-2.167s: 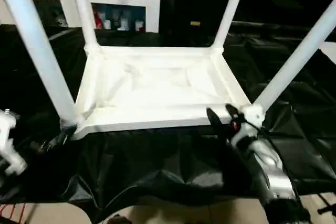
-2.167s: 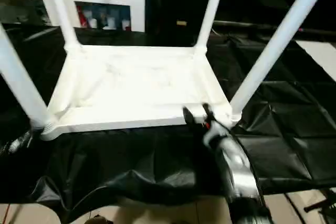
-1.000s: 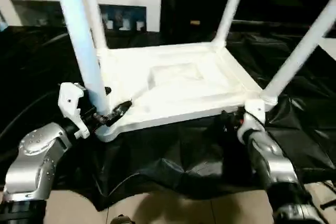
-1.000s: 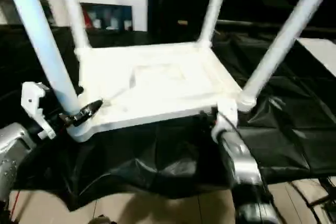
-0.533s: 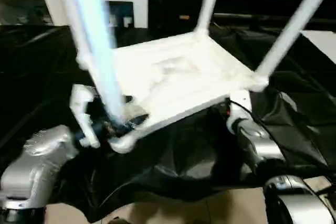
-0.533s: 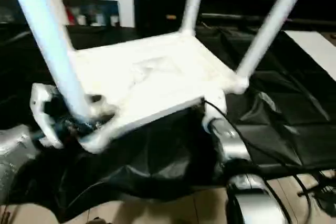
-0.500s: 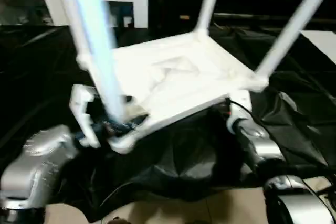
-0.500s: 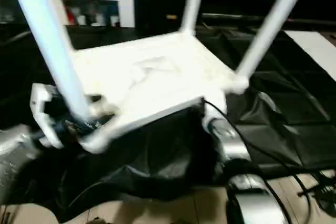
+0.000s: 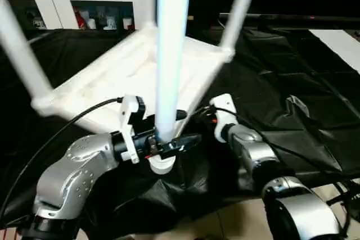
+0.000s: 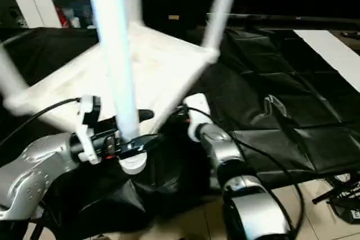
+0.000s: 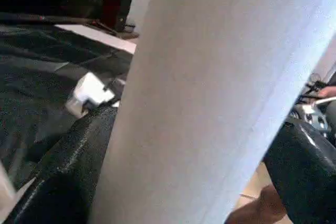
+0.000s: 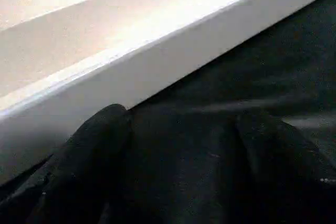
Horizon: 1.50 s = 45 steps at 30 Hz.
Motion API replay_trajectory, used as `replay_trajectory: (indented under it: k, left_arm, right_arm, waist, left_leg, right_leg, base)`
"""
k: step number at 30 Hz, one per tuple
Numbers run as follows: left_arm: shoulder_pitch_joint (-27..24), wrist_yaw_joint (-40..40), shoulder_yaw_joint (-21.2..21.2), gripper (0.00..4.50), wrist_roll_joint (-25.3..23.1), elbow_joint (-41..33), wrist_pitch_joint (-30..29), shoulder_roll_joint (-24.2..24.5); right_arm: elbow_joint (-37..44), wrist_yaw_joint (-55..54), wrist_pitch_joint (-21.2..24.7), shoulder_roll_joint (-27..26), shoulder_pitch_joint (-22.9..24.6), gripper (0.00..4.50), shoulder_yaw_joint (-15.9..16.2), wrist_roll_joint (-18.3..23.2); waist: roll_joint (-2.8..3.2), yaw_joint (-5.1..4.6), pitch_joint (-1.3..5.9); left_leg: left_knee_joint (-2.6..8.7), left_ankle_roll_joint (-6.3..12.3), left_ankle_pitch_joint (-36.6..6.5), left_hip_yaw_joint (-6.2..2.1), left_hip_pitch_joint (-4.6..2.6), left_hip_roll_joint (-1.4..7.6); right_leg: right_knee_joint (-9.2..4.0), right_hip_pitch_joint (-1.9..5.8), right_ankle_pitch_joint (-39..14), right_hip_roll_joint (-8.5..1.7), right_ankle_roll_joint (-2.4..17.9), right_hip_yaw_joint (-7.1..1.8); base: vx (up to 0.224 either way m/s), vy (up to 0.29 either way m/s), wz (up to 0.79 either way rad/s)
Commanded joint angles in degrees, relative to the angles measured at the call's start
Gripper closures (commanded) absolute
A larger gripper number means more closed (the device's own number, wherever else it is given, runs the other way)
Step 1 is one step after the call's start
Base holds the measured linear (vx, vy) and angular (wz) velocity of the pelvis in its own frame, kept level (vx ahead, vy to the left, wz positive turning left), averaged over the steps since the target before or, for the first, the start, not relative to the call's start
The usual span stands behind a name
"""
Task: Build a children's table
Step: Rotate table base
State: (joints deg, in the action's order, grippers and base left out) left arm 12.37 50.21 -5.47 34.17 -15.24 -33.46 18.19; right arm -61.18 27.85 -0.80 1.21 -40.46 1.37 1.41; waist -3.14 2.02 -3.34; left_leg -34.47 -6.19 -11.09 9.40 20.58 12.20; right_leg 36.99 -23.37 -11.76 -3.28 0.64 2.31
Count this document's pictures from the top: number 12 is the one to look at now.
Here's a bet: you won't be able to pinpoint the white plastic table top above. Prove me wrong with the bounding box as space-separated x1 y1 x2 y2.
0 0 336 184

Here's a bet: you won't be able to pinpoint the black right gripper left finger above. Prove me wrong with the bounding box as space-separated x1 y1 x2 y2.
25 103 132 224

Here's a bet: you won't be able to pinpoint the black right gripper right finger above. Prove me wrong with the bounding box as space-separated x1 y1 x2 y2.
235 113 336 224

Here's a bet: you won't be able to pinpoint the black plastic mat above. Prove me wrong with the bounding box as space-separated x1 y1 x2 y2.
0 0 336 224

